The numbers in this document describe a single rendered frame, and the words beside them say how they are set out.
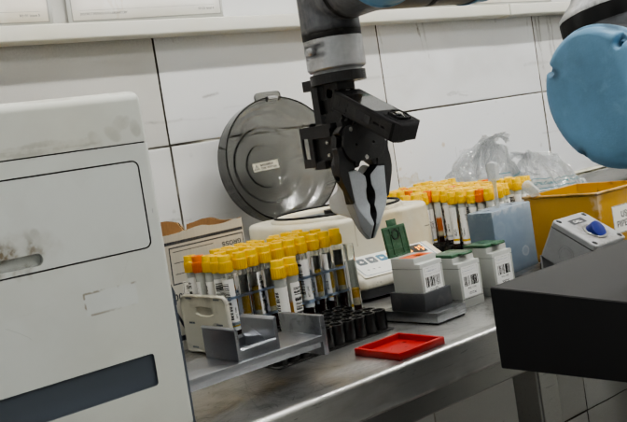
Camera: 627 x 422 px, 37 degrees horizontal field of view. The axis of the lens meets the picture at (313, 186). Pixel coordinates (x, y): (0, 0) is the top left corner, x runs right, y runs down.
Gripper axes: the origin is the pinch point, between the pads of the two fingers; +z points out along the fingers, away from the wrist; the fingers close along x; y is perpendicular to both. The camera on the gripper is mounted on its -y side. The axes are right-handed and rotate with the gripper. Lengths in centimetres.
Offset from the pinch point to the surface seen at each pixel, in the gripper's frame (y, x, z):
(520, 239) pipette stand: -4.0, -23.7, 6.0
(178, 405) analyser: -14.3, 39.7, 8.7
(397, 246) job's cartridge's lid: -3.8, 0.1, 2.3
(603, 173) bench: 47, -126, 8
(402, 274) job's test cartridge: -5.9, 2.0, 5.5
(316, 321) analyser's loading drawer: -12.9, 21.9, 5.8
